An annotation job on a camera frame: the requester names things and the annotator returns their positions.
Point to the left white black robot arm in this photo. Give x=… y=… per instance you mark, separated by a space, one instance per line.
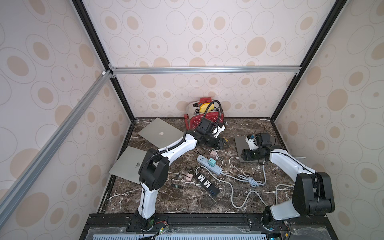
x=153 y=172

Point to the left aluminium rail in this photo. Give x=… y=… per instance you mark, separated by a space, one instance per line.
x=28 y=177

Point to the red toaster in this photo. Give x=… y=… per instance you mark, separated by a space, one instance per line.
x=193 y=117

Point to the back aluminium rail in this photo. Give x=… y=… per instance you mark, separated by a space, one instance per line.
x=204 y=70

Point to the black power strip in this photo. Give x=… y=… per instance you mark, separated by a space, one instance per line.
x=208 y=185

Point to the red toy bread slice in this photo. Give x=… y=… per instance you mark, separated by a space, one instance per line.
x=205 y=100

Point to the dark grey laptop right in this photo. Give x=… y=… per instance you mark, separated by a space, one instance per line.
x=241 y=147

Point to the yellow toy bread slice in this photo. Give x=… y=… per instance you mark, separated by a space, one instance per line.
x=206 y=107

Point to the silver laptop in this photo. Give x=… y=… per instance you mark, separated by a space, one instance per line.
x=161 y=134
x=128 y=165

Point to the white power strip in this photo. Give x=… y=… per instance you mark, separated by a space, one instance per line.
x=204 y=162

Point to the green charger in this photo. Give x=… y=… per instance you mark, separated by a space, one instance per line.
x=212 y=162

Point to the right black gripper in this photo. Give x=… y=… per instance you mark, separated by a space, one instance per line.
x=246 y=154

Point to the aluminium rail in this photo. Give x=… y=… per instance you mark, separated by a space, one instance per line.
x=28 y=177
x=204 y=70

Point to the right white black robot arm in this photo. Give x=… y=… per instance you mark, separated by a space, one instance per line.
x=312 y=194

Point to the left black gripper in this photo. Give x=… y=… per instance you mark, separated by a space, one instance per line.
x=218 y=144

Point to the silver laptop back left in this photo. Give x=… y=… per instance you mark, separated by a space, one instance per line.
x=161 y=134

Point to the silver laptop front left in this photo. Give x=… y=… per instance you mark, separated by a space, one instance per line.
x=128 y=165

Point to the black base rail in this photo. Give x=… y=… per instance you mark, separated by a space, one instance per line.
x=205 y=227

